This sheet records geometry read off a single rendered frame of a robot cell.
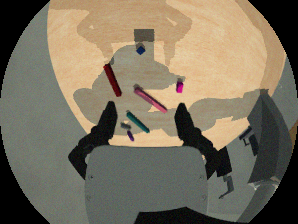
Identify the magenta rod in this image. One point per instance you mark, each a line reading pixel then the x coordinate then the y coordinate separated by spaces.
pixel 179 87

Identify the pink rod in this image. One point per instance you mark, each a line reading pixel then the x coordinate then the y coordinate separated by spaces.
pixel 150 99

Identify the turquoise rod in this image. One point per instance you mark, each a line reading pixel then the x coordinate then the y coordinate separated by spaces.
pixel 137 122

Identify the purple rod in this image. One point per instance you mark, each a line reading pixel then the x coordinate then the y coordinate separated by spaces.
pixel 130 135

